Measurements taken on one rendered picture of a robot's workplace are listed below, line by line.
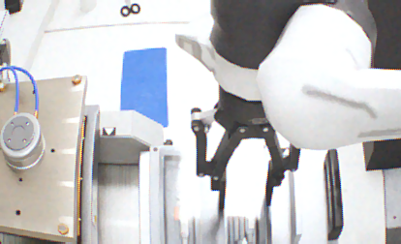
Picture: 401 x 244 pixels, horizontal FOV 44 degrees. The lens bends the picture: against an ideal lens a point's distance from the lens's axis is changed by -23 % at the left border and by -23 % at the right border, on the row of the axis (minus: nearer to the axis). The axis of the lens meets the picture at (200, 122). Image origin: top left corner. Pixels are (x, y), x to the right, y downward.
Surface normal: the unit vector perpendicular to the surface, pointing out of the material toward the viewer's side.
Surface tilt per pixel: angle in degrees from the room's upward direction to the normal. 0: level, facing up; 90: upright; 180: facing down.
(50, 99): 0
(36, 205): 0
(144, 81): 0
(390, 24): 46
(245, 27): 90
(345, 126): 85
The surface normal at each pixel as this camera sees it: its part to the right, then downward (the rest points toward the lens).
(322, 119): -0.19, 0.63
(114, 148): 0.02, 0.77
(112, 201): 0.00, -0.64
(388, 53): -0.01, 0.11
